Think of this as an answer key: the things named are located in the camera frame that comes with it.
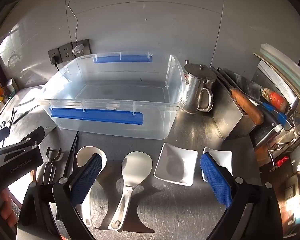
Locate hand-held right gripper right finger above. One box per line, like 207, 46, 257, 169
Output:
200, 152, 283, 240

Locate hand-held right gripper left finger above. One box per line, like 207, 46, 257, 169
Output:
16, 153, 103, 240

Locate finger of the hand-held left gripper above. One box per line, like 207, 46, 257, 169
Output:
0, 126, 45, 162
0, 127, 11, 147

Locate white square dish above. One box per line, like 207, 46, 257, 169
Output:
154, 142, 199, 187
202, 147, 233, 183

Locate metal peeler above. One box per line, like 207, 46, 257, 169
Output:
41, 147, 63, 186

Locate white rice paddle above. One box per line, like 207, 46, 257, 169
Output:
107, 151, 153, 230

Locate clear plastic container blue latches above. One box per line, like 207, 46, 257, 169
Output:
37, 51, 188, 140

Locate person's left hand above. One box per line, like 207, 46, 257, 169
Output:
0, 186, 20, 228

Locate small metal box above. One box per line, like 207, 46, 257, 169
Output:
5, 78, 19, 92

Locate stainless steel knife holder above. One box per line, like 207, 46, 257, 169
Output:
211, 66, 265, 140

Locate stainless steel kettle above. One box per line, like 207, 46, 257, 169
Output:
181, 59, 217, 114

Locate red label sauce bottle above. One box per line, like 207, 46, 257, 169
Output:
262, 87, 288, 110

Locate red handle tool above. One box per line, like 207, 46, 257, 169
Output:
275, 156, 289, 168

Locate round wooden handle cleaver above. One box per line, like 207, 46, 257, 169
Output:
210, 66, 265, 126

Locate black plug with cable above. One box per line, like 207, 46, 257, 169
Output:
51, 56, 61, 72

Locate grey wall socket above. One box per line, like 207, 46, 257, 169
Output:
71, 39, 92, 57
48, 47, 63, 64
59, 43, 74, 62

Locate blue handle knife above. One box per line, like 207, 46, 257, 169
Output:
250, 99, 294, 132

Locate white charger with cable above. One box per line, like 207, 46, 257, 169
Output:
68, 0, 83, 55

